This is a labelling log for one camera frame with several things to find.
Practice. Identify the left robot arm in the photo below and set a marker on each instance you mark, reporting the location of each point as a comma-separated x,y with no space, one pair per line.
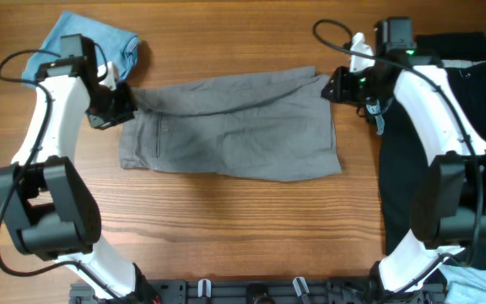
48,217

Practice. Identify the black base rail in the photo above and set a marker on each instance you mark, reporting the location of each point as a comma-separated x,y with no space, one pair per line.
350,290

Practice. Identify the folded blue denim garment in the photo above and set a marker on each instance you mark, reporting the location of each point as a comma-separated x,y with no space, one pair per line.
119,46

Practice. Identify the black garment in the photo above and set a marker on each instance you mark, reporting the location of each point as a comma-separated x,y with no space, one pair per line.
402,164

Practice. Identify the grey shorts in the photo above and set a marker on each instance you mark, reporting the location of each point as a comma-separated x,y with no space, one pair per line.
270,126

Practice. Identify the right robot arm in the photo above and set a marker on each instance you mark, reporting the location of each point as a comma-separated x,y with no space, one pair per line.
448,217

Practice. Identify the light blue garment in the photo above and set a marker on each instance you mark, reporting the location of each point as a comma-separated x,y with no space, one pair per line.
479,287

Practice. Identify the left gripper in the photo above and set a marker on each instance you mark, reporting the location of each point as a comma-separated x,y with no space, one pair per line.
128,106

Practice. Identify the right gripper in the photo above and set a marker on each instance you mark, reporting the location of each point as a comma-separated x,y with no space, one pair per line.
340,78

